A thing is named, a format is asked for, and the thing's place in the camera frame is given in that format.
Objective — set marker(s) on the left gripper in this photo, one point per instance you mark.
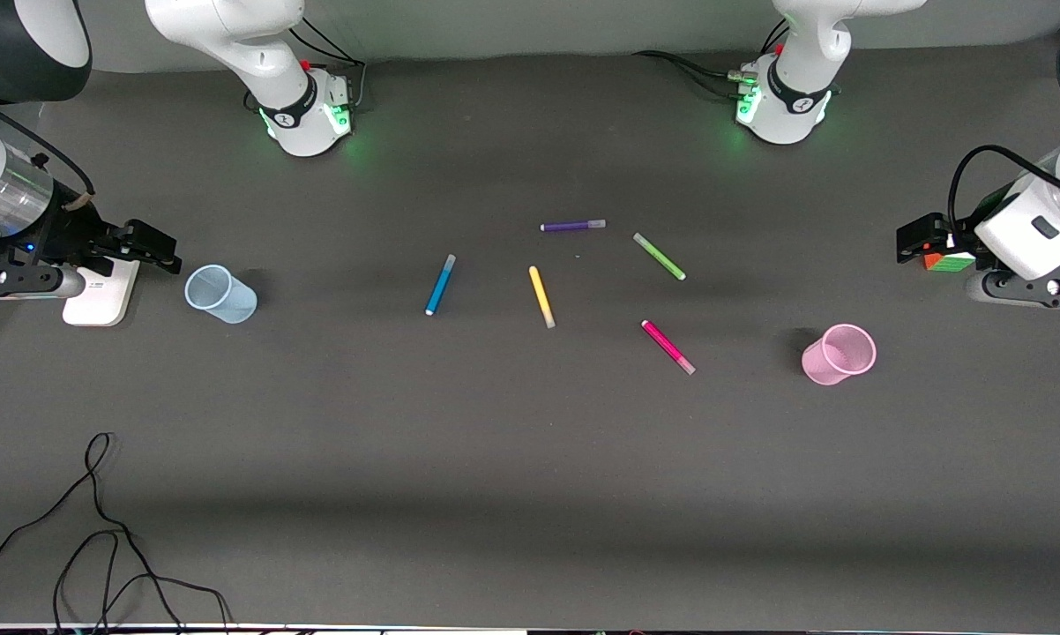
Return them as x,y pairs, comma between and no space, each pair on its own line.
921,236

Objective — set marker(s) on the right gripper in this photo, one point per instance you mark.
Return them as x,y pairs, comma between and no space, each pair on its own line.
73,236

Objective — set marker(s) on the pink marker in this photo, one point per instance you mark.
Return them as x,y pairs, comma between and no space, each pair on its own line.
668,347

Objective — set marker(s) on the blue marker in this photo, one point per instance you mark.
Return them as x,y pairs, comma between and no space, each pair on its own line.
440,284

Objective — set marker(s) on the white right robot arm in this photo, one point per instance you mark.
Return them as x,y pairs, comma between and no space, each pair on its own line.
257,35

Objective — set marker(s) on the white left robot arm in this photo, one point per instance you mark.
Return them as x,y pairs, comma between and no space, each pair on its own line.
803,88

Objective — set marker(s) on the colourful puzzle cube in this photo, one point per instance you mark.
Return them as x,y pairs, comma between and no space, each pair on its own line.
949,262

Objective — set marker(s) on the white flat rounded box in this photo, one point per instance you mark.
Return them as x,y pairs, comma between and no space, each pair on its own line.
102,295

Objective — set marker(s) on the translucent blue plastic cup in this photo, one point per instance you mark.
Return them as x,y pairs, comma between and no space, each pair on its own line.
221,295

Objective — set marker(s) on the pink plastic cup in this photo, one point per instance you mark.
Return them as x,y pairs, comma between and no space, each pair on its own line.
839,353

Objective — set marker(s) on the green marker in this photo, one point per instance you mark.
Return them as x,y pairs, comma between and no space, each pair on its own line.
659,256

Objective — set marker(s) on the purple marker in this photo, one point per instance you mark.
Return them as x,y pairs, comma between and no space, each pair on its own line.
572,226

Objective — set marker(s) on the yellow marker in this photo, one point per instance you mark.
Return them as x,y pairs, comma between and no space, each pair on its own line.
541,297

